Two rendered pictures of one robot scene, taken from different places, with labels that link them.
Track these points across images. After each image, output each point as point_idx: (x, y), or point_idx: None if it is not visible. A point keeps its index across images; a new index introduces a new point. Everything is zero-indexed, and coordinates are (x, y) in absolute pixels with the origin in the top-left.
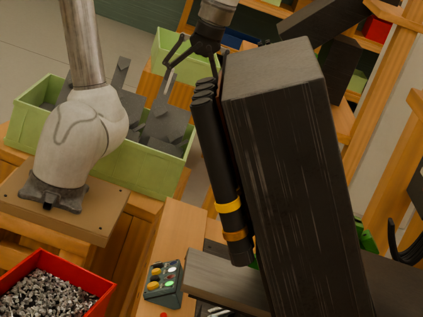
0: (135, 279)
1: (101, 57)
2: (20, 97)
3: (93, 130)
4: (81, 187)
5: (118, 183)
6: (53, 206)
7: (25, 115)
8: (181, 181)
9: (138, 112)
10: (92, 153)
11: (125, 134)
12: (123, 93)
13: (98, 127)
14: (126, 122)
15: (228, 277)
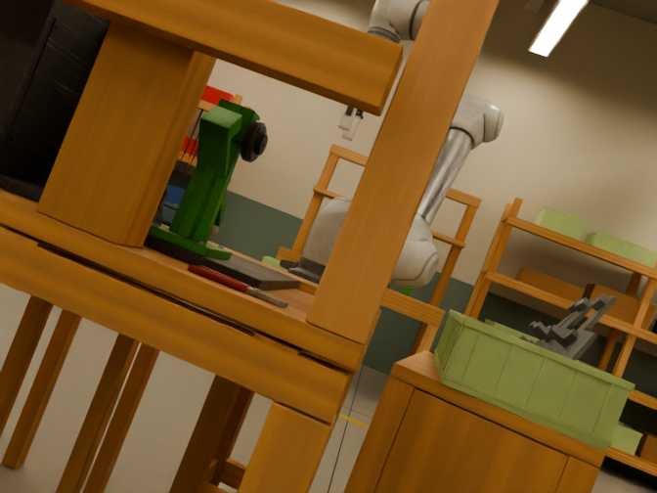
0: (378, 487)
1: (423, 194)
2: (460, 313)
3: (333, 205)
4: (314, 263)
5: (438, 371)
6: (286, 267)
7: (447, 320)
8: (536, 424)
9: (558, 347)
10: (327, 226)
11: (400, 254)
12: (563, 332)
13: (341, 206)
14: (410, 246)
15: None
